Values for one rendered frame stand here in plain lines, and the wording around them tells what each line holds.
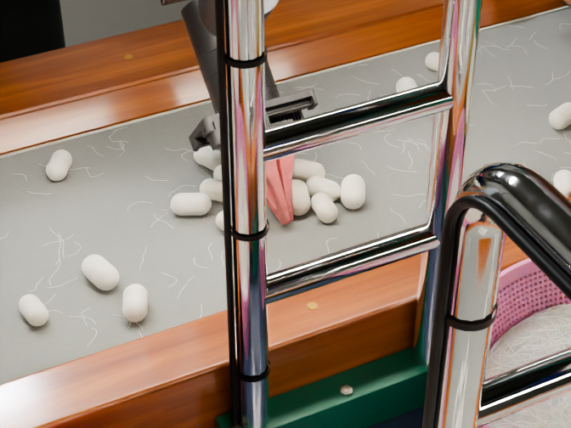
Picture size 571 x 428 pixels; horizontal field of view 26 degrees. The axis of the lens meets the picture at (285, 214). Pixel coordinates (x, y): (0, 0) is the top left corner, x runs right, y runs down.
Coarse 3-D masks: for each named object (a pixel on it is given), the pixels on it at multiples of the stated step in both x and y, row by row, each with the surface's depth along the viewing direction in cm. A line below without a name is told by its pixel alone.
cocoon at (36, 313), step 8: (24, 296) 96; (32, 296) 96; (24, 304) 96; (32, 304) 95; (40, 304) 95; (24, 312) 95; (32, 312) 95; (40, 312) 95; (32, 320) 95; (40, 320) 95
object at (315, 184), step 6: (312, 180) 108; (318, 180) 107; (324, 180) 107; (330, 180) 108; (312, 186) 107; (318, 186) 107; (324, 186) 107; (330, 186) 107; (336, 186) 107; (312, 192) 108; (318, 192) 107; (324, 192) 107; (330, 192) 107; (336, 192) 107; (336, 198) 107
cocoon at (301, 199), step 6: (294, 180) 107; (300, 180) 107; (294, 186) 106; (300, 186) 106; (306, 186) 107; (294, 192) 106; (300, 192) 106; (306, 192) 106; (294, 198) 105; (300, 198) 105; (306, 198) 105; (294, 204) 105; (300, 204) 105; (306, 204) 105; (294, 210) 105; (300, 210) 105; (306, 210) 106
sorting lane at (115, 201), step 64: (384, 64) 126; (512, 64) 126; (128, 128) 117; (192, 128) 117; (512, 128) 117; (0, 192) 109; (64, 192) 109; (128, 192) 109; (192, 192) 109; (384, 192) 109; (0, 256) 102; (64, 256) 102; (128, 256) 102; (192, 256) 102; (0, 320) 96; (64, 320) 96; (192, 320) 96
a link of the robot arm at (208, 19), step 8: (160, 0) 108; (168, 0) 107; (176, 0) 108; (184, 0) 108; (200, 0) 102; (208, 0) 99; (264, 0) 98; (272, 0) 98; (200, 8) 102; (208, 8) 99; (264, 8) 98; (272, 8) 98; (200, 16) 102; (208, 16) 100; (264, 16) 98; (208, 24) 101
